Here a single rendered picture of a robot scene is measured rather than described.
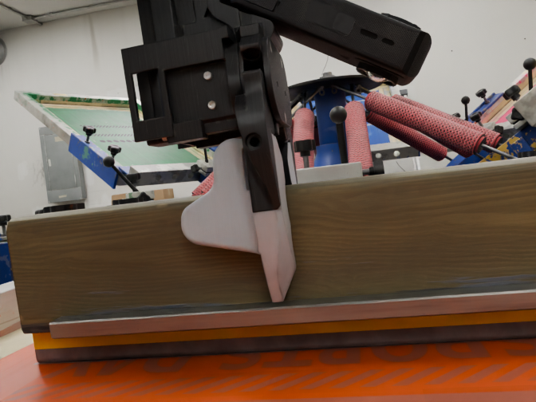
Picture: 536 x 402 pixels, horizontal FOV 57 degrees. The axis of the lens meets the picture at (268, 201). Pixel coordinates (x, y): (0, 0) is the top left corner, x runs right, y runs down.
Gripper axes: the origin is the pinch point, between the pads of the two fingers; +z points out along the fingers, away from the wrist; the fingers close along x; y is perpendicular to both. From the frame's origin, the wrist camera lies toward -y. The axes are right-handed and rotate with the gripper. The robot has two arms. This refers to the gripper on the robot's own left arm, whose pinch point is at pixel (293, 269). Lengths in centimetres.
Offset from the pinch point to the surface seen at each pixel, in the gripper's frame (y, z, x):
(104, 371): 12.2, 4.5, 1.7
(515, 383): -10.2, 5.3, 5.7
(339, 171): -2, -6, -54
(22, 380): 17.2, 4.4, 2.5
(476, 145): -30, -8, -85
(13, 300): 26.7, 1.4, -9.5
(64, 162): 284, -63, -430
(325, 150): 3, -13, -107
